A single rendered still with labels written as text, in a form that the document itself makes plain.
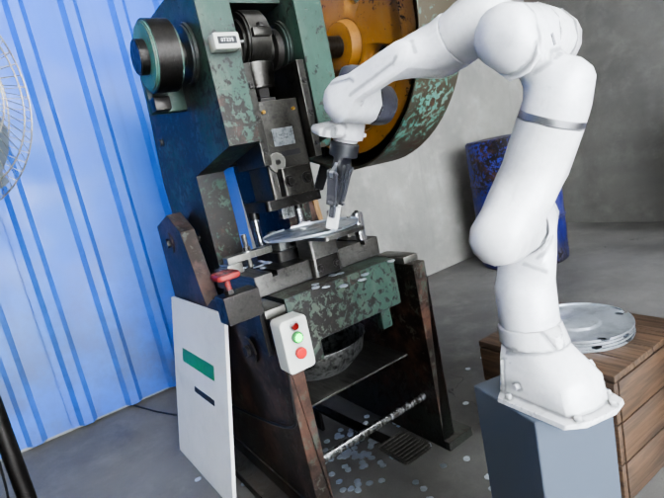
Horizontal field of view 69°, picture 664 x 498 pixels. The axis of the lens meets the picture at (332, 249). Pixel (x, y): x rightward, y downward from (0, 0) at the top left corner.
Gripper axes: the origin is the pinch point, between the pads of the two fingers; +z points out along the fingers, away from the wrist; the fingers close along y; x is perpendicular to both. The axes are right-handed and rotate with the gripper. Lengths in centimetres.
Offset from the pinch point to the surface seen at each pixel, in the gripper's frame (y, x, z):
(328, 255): 5.6, 1.9, 13.4
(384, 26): 36, 7, -52
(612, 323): 26, -76, 17
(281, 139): 8.8, 23.5, -15.8
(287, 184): 4.6, 17.6, -4.4
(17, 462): -55, 54, 69
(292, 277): -2.8, 8.3, 19.6
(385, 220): 190, 37, 52
